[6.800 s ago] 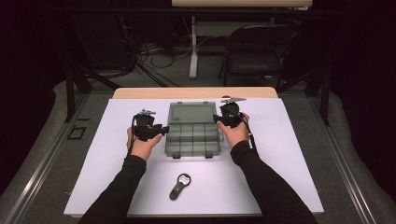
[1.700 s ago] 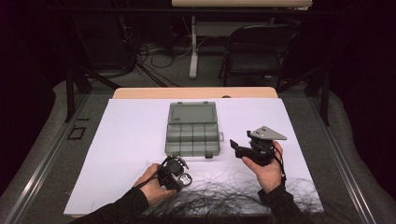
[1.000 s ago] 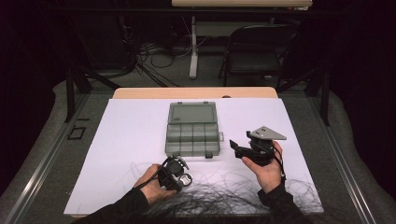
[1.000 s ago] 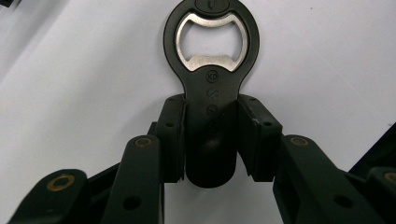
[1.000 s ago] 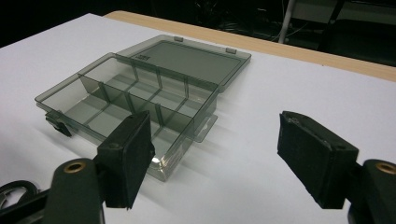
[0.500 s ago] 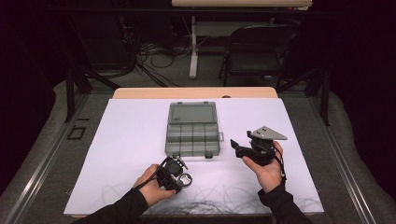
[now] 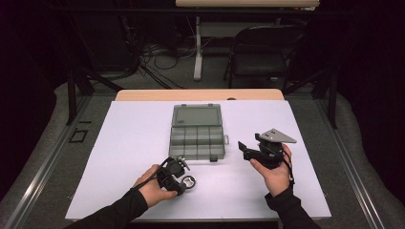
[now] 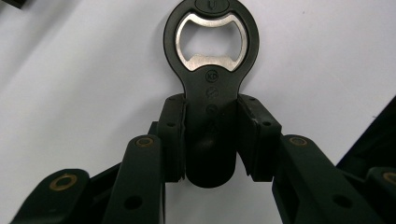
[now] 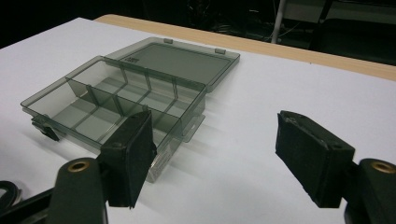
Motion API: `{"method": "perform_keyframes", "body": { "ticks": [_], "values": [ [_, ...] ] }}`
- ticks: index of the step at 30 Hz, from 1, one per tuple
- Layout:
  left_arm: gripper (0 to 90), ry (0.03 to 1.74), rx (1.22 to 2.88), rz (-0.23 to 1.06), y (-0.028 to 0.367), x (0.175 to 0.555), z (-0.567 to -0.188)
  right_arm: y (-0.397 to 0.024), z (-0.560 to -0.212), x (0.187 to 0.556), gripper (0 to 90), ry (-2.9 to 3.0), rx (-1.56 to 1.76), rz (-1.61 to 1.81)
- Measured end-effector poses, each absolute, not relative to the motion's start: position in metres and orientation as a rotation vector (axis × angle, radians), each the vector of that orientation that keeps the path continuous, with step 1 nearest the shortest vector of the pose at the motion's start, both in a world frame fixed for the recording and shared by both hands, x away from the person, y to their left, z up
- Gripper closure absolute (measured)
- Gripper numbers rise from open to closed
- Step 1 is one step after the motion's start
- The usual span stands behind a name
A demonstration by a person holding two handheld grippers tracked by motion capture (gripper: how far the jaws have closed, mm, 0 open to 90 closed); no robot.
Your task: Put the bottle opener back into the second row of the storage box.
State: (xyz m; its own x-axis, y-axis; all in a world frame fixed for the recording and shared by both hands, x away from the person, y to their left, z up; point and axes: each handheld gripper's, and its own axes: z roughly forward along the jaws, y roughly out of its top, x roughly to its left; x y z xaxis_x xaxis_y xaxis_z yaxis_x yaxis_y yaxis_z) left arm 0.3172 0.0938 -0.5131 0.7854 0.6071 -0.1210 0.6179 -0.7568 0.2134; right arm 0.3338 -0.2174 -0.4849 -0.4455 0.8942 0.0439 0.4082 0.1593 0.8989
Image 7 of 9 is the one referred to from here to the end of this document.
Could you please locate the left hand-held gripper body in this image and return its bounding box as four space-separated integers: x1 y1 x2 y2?
156 156 191 186

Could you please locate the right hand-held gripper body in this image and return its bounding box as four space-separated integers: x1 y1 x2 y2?
254 128 298 170

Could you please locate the round metal bottle opener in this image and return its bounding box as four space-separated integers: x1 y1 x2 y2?
180 175 197 192

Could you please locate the grey transparent organizer box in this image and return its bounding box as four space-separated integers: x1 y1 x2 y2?
168 103 229 162

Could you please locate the person's left hand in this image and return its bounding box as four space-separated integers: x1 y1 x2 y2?
133 163 178 208

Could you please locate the person's right hand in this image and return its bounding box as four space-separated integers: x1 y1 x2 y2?
249 143 293 198

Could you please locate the white table cover sheet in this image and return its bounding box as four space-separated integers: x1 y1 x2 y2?
65 99 332 221

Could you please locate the light wooden table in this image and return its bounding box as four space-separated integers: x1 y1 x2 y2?
114 89 286 102

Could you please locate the black metal stand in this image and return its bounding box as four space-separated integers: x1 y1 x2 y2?
65 18 123 126
283 63 338 130

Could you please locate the black folding chair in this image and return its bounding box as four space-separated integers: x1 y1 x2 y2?
223 24 307 90

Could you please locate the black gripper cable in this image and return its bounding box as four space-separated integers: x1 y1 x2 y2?
132 156 171 191
281 149 296 186

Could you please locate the metal floor rail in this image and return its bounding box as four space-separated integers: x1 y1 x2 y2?
313 94 386 229
3 94 94 229

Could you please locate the white desk frame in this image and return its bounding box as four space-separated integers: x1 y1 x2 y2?
193 15 278 82

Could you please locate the bundle of floor cables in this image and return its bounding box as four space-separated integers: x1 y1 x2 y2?
123 17 211 90

